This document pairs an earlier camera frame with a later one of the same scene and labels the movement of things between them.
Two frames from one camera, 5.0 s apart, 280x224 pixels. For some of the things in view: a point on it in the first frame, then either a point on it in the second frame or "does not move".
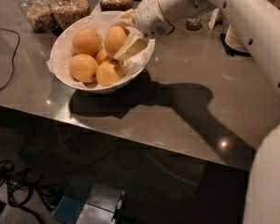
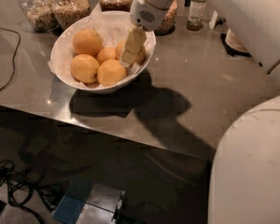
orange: (83, 67) does not move
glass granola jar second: (69, 6) does not move
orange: (109, 72) does not move
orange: (115, 39) -> (140, 58)
